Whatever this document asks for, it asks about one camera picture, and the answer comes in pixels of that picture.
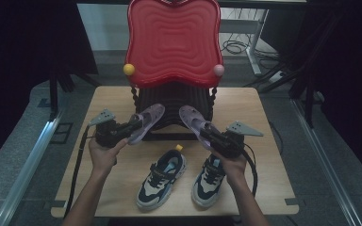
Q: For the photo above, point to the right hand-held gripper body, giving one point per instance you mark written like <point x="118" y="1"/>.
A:
<point x="234" y="142"/>

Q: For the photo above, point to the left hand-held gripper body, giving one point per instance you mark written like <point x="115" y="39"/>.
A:
<point x="106" y="133"/>

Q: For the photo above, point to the purple sandal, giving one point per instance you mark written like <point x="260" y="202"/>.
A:
<point x="151" y="116"/>
<point x="190" y="117"/>

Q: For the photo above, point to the navy and beige sneaker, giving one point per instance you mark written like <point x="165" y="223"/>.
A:
<point x="209" y="185"/>
<point x="157" y="185"/>

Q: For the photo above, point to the red and black shoe rack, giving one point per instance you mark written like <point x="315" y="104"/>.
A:
<point x="174" y="44"/>

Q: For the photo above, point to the person's right hand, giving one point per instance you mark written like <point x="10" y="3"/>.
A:
<point x="234" y="168"/>

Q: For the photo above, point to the person's left hand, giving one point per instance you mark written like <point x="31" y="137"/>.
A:
<point x="103" y="158"/>

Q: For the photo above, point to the black metal stand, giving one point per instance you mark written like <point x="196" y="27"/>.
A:
<point x="309" y="94"/>
<point x="54" y="91"/>

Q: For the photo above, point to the white power strip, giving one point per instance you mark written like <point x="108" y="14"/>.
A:
<point x="277" y="76"/>

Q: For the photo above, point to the grey tape strip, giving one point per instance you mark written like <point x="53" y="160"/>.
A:
<point x="291" y="201"/>
<point x="58" y="204"/>

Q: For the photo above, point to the black curtain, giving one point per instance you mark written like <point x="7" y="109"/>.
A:
<point x="22" y="62"/>
<point x="352" y="78"/>

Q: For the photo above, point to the white desk frame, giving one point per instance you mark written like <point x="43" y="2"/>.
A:
<point x="257" y="53"/>

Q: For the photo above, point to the aluminium floor rail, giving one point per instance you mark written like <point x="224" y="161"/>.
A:
<point x="323" y="169"/>
<point x="25" y="175"/>

